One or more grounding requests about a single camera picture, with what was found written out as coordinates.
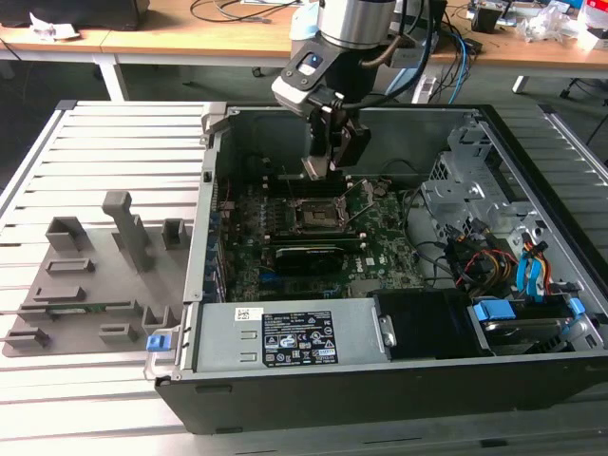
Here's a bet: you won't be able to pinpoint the silver CPU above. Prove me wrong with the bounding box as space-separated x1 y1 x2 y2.
300 157 334 181

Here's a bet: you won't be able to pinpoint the metal socket cover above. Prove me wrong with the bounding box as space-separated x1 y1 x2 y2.
340 178 383 225

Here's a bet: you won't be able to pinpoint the CPU socket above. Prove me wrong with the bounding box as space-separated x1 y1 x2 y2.
283 197 352 235

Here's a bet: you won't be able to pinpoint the white-clipped RAM slot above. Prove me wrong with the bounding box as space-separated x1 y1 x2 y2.
259 173 355 181
260 183 353 192
263 232 368 239

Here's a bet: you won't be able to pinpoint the white plastic device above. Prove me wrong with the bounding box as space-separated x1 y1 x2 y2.
410 74 439 105

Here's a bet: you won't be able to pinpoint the grey adapter box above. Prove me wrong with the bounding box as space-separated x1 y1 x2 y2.
388 40 425 68

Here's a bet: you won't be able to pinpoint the green motherboard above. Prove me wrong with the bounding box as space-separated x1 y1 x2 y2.
208 176 431 303

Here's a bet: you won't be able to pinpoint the metal drive cage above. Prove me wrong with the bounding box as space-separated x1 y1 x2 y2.
420 111 547 238

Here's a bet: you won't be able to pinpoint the black graphics card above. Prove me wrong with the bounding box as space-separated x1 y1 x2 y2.
271 244 347 277

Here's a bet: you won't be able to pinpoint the black desktop box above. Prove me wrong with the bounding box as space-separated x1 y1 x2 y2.
427 0 448 53

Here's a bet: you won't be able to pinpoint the small black box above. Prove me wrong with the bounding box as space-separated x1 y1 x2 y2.
472 7 500 34

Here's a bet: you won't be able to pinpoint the wooden desk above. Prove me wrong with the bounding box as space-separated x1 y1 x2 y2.
0 0 608 102

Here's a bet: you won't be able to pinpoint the black fan shroud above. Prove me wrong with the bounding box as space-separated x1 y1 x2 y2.
371 290 479 363

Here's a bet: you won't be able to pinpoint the black label sticker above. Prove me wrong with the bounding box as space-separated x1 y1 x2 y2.
261 311 336 367

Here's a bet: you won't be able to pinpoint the clear plastic bags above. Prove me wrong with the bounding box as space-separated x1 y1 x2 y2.
517 4 588 47

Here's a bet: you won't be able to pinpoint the grey power supply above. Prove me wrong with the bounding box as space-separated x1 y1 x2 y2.
192 299 396 374

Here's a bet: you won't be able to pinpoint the hard disk in blue carrier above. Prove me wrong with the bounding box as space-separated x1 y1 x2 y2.
467 294 593 357

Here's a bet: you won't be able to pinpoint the black PC case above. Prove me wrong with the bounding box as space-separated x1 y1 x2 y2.
143 102 608 436

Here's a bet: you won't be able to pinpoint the red white carton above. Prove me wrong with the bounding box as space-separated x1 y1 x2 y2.
577 0 608 51

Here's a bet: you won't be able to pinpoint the grey parts rack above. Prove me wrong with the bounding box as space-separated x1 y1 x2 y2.
1 189 197 358

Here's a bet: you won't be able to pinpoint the black monitor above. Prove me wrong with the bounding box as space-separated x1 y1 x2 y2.
0 0 143 30

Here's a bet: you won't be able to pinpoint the white crumpled paper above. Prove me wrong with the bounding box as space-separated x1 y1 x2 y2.
28 11 81 40

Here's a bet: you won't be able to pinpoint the green RAM stick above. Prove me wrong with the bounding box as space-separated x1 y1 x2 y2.
45 305 109 316

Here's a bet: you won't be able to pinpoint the black camera cable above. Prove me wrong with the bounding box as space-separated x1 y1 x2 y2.
311 0 441 111

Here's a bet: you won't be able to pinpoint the thin wire with red plug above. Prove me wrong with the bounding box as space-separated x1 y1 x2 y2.
381 159 431 191

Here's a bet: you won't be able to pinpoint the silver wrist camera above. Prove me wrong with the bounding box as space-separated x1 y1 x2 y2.
270 47 344 117

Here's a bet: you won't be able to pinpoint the locking lever wire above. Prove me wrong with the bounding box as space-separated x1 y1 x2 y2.
280 164 299 203

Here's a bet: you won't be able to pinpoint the black cable bundle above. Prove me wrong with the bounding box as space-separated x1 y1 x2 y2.
401 187 460 289

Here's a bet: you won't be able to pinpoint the blue cable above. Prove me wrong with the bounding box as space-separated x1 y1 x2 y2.
444 23 474 105

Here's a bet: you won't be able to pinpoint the red yellow wire bundle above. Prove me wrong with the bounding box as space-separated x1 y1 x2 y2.
455 246 522 289

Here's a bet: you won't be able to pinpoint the blue flat wire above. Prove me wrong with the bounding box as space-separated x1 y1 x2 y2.
518 247 537 306
529 240 553 306

